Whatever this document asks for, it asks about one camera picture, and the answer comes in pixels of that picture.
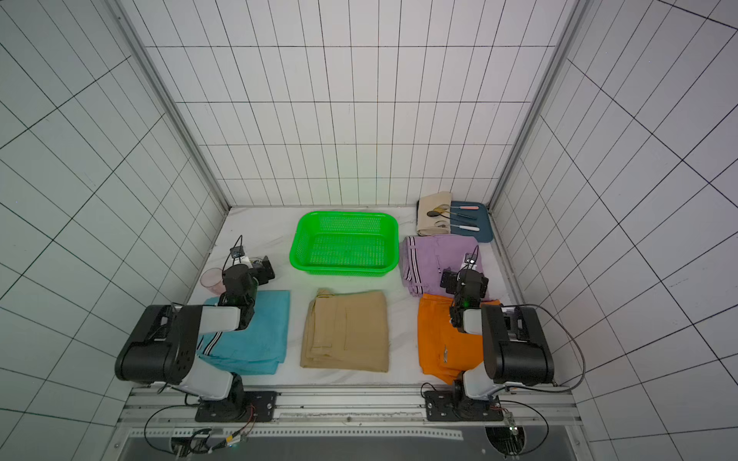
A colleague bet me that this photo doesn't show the dark spoon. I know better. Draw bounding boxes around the dark spoon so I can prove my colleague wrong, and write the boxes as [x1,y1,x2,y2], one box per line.
[427,211,450,219]

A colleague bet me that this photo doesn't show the aluminium mounting rail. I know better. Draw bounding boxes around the aluminium mounting rail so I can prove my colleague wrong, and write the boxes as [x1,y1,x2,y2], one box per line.
[117,384,583,428]

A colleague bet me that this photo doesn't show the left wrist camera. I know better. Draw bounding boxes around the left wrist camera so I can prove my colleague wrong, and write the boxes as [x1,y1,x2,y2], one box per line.
[230,245,253,268]

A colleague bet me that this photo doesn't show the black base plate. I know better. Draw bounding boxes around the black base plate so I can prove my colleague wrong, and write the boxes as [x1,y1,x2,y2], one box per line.
[421,390,504,423]
[195,391,278,424]

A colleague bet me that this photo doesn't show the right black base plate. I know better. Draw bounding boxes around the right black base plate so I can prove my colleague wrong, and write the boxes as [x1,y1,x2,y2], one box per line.
[421,390,504,423]

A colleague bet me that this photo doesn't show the purple pants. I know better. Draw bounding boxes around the purple pants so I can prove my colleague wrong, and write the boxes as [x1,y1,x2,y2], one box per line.
[399,234,484,298]

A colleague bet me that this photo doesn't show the white handled utensil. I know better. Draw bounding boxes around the white handled utensil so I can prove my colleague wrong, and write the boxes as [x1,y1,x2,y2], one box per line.
[451,224,480,232]

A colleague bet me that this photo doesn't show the green plastic basket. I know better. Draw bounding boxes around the green plastic basket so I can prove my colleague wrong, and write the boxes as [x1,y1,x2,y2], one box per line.
[289,211,399,277]

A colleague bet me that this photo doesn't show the pink plastic cup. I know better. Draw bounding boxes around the pink plastic cup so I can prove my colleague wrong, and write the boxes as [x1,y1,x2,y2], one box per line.
[200,268,226,296]

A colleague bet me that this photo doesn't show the orange pants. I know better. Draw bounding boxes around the orange pants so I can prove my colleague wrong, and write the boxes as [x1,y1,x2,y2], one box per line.
[417,295,484,385]

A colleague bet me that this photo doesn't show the dark blue tray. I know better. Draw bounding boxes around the dark blue tray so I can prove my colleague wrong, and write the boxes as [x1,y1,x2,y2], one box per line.
[451,201,494,243]

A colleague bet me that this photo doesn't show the teal pants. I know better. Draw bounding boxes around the teal pants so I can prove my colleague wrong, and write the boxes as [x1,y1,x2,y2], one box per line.
[196,291,290,376]

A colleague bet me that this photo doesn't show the beige folded cloth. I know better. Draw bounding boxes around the beige folded cloth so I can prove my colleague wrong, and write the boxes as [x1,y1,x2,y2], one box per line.
[416,191,453,236]

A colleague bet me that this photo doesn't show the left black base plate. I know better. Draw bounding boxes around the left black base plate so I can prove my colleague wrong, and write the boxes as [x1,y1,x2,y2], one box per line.
[195,391,278,424]

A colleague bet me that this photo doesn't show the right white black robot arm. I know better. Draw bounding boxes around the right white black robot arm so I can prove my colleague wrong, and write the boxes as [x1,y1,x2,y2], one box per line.
[440,268,555,421]

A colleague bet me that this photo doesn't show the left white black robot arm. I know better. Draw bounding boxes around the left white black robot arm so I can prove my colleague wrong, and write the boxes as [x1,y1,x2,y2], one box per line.
[115,257,276,423]

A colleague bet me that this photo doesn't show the beige pants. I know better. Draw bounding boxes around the beige pants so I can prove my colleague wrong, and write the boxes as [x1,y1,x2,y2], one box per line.
[300,289,389,373]

